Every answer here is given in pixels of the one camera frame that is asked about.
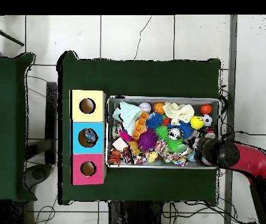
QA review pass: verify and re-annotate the shallow silver mesh bin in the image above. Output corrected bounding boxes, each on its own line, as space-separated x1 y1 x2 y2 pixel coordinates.
105 95 222 170

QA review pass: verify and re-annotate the wooden box with three holes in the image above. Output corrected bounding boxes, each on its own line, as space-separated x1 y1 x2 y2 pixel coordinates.
69 90 107 186

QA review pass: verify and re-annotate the orange plastic compartment tray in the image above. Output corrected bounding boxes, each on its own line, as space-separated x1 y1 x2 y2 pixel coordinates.
132 111 149 140

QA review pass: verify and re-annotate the light blue knitted cloth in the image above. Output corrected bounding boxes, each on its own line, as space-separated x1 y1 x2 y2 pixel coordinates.
111 100 142 137

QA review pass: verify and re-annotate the small white baseball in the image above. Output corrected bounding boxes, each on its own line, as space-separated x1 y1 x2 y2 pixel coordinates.
138 101 152 114

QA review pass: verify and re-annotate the small orange basketball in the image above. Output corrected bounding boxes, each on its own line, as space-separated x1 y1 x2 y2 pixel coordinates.
153 101 166 115

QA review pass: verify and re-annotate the tiger plush toy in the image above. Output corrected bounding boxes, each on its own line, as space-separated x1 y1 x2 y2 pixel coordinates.
107 149 122 166

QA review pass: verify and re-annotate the dark green table cloth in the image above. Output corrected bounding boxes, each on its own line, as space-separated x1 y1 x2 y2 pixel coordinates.
57 51 222 206
0 52 37 202

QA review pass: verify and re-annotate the cream waffle cloth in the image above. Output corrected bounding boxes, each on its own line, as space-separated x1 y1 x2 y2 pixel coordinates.
162 101 195 127

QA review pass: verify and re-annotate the yellow smiley ball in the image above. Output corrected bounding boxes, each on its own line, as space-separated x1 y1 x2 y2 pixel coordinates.
190 115 204 130

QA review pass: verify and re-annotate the small soccer ball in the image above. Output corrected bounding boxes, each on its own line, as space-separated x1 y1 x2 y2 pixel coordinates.
201 114 213 127

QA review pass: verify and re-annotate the plain orange ball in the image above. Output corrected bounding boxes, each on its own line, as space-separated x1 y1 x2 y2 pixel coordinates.
199 103 213 115

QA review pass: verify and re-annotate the black metal stand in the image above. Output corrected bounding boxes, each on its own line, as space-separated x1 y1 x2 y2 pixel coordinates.
25 81 58 165

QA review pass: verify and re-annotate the dark gray round base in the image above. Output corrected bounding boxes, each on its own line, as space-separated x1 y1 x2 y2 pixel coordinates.
25 164 52 190

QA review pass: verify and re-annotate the black tripod leg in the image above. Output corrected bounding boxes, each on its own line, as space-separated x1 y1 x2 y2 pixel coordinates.
0 15 25 47

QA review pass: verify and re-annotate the black floor cable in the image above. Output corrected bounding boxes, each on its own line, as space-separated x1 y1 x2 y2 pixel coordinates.
221 130 266 139

